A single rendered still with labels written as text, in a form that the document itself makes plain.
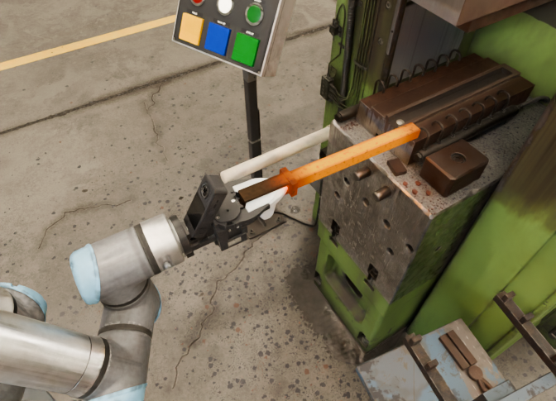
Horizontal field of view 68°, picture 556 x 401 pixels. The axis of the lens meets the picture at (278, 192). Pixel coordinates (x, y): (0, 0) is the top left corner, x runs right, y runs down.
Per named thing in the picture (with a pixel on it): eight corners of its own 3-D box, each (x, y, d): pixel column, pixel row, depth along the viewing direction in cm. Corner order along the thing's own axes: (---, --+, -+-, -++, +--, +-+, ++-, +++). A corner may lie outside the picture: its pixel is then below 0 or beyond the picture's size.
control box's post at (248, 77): (256, 221, 202) (242, 1, 119) (252, 216, 204) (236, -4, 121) (263, 217, 203) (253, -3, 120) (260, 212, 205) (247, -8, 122)
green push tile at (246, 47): (252, 67, 116) (259, 39, 112) (230, 58, 118) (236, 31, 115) (255, 67, 117) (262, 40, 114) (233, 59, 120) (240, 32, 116)
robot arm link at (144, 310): (109, 347, 77) (84, 321, 67) (119, 290, 84) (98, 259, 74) (160, 343, 77) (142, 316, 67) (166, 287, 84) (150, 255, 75)
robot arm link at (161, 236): (135, 212, 69) (154, 257, 63) (163, 201, 70) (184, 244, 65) (149, 241, 76) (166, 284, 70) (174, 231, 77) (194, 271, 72)
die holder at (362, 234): (389, 305, 124) (432, 217, 90) (317, 217, 145) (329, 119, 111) (514, 226, 143) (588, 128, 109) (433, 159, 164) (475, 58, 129)
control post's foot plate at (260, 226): (249, 241, 194) (248, 231, 187) (227, 210, 206) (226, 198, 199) (288, 222, 201) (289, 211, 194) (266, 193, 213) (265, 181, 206)
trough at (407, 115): (400, 131, 97) (401, 127, 96) (385, 119, 100) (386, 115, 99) (518, 77, 111) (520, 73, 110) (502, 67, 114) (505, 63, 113)
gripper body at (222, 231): (233, 210, 81) (174, 236, 77) (229, 181, 74) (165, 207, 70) (251, 239, 76) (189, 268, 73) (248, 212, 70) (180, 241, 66)
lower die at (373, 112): (407, 165, 100) (415, 140, 93) (355, 119, 111) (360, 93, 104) (521, 108, 114) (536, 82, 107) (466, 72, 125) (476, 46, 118)
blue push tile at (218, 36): (223, 56, 119) (230, 29, 116) (203, 48, 122) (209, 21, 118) (227, 56, 121) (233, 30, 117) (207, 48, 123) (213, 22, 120)
